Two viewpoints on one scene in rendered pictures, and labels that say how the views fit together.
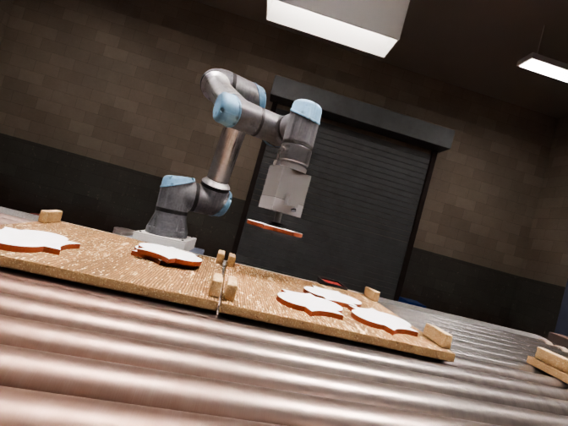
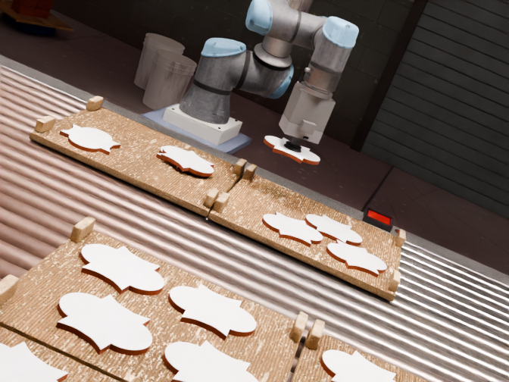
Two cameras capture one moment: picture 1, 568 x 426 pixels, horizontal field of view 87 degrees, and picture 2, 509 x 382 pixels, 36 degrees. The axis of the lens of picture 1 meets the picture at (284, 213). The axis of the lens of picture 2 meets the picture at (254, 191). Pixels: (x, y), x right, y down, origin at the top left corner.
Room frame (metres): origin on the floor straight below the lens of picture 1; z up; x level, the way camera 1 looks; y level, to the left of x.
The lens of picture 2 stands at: (-0.98, -0.41, 1.53)
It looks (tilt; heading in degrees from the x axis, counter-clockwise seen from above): 19 degrees down; 15
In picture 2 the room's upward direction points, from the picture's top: 22 degrees clockwise
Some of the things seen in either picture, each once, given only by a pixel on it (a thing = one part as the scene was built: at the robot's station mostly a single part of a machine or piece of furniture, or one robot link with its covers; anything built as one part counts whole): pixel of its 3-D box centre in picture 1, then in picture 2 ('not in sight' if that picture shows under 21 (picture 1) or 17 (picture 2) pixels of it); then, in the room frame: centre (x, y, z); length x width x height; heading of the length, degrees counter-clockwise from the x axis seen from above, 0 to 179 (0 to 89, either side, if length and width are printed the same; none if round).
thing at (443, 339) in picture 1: (437, 335); (395, 280); (0.56, -0.33, 0.95); 0.06 x 0.02 x 0.03; 10
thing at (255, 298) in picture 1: (316, 301); (313, 230); (0.66, -0.12, 0.93); 0.41 x 0.35 x 0.02; 100
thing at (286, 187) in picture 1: (286, 188); (307, 112); (0.71, 0.01, 1.15); 0.10 x 0.09 x 0.16; 34
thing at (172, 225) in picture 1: (169, 221); (208, 98); (1.15, 0.41, 0.96); 0.15 x 0.15 x 0.10
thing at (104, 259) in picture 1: (117, 255); (145, 154); (0.59, 0.29, 0.93); 0.41 x 0.35 x 0.02; 100
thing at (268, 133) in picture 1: (275, 129); (317, 34); (0.79, 0.08, 1.31); 0.11 x 0.11 x 0.08; 31
